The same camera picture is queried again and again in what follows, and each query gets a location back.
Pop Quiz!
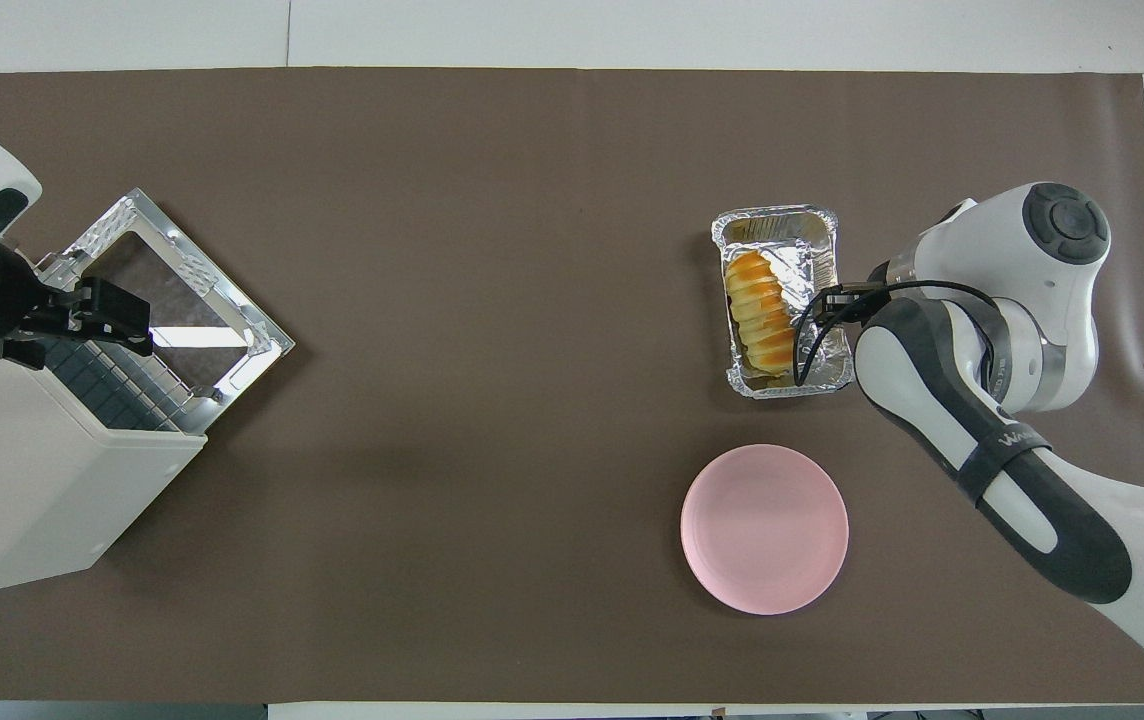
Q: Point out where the golden ridged bread loaf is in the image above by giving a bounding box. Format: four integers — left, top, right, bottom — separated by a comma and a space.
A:
724, 250, 797, 379

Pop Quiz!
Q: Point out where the brown table mat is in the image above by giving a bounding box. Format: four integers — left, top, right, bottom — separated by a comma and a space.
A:
0, 67, 1144, 704

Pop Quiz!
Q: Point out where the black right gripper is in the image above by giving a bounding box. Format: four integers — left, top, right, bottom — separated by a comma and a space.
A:
822, 284, 885, 324

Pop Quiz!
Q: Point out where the wire oven rack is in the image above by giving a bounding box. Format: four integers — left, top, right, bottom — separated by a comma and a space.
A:
37, 335, 195, 431

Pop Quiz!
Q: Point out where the pink round plate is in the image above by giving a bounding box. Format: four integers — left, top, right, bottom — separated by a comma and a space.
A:
680, 444, 850, 616

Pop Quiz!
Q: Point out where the cream toaster oven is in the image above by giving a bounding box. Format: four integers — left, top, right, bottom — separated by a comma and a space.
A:
0, 330, 208, 598

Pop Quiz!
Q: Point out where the glass oven door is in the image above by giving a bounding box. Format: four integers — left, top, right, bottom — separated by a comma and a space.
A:
32, 188, 296, 433

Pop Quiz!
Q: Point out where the aluminium foil tray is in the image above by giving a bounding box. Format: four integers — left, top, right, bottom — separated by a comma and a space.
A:
711, 204, 856, 399

